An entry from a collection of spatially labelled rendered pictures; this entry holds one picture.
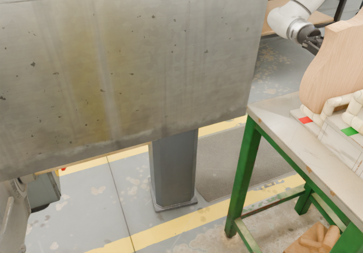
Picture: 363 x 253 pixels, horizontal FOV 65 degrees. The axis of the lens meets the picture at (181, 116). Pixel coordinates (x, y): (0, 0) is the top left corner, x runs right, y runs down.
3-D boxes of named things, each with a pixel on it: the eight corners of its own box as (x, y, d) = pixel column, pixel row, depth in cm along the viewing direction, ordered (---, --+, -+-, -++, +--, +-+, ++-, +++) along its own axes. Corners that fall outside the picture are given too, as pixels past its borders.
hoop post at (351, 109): (348, 125, 87) (360, 100, 81) (339, 119, 90) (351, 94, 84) (355, 122, 88) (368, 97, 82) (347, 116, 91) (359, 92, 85)
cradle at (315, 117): (318, 128, 97) (322, 121, 95) (296, 110, 106) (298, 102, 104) (326, 126, 98) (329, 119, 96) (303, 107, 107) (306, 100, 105)
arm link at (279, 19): (280, 33, 111) (304, 4, 107) (257, 19, 123) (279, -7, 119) (293, 46, 118) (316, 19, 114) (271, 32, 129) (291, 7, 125)
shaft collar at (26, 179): (20, 186, 41) (11, 155, 40) (26, 180, 45) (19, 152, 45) (35, 182, 41) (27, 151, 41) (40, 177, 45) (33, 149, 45)
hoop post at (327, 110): (321, 128, 98) (330, 107, 92) (314, 123, 100) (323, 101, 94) (328, 126, 99) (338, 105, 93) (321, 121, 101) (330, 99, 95)
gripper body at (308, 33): (311, 42, 112) (329, 52, 106) (294, 45, 110) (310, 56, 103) (317, 24, 108) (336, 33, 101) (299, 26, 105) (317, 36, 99)
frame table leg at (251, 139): (227, 241, 164) (255, 120, 108) (222, 233, 168) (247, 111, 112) (235, 238, 166) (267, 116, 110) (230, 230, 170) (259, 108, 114)
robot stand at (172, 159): (147, 179, 198) (140, 95, 155) (186, 171, 204) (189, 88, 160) (155, 213, 178) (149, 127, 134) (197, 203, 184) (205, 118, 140)
